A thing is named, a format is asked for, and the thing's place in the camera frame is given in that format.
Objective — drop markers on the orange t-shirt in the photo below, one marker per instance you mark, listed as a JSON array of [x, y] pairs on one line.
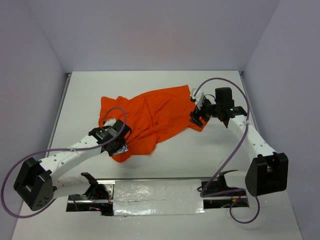
[[153, 117]]

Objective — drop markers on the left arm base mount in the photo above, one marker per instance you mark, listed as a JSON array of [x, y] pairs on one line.
[[98, 197]]

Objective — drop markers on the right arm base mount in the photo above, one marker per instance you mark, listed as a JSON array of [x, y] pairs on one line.
[[225, 193]]

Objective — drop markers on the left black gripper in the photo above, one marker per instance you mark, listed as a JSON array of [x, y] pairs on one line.
[[122, 148]]

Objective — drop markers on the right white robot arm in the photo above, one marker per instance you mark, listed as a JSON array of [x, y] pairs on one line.
[[268, 170]]

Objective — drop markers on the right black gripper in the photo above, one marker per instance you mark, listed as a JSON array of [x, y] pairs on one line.
[[195, 115]]

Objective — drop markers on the silver foil tape panel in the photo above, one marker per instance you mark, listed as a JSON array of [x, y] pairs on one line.
[[157, 198]]

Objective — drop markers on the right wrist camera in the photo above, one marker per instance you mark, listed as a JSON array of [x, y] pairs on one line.
[[197, 97]]

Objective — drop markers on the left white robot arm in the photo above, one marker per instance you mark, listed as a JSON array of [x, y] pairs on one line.
[[41, 181]]

